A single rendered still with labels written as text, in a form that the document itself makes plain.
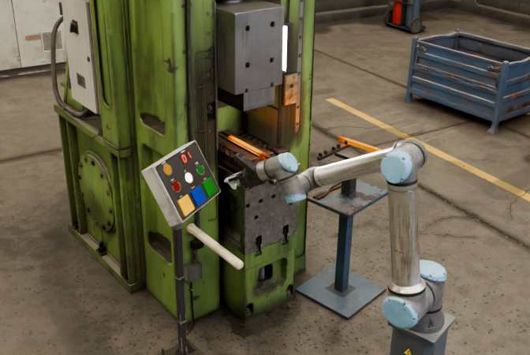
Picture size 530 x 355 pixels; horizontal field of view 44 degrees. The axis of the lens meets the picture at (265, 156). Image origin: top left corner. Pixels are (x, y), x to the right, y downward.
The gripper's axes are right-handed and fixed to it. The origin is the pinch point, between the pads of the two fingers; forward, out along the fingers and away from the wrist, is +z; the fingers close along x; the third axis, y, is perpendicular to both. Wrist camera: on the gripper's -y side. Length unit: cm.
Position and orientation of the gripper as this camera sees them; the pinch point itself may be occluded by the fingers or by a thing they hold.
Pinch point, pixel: (225, 179)
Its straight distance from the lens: 301.2
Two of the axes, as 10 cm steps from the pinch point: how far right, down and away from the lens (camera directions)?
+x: 4.5, -3.6, 8.1
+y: 4.3, 8.9, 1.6
